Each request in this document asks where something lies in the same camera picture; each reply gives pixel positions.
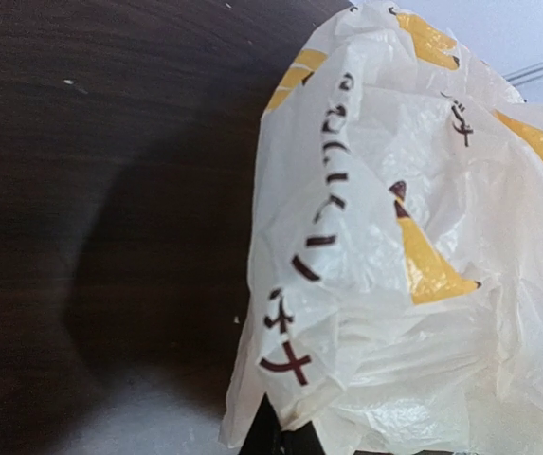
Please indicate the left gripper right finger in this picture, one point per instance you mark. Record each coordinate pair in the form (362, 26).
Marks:
(303, 441)

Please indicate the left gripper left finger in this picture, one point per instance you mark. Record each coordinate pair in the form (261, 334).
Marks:
(264, 436)

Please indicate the beige plastic bag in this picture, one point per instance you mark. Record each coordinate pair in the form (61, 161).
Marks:
(396, 259)

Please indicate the right aluminium corner post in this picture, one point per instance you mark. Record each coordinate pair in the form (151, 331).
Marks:
(525, 75)

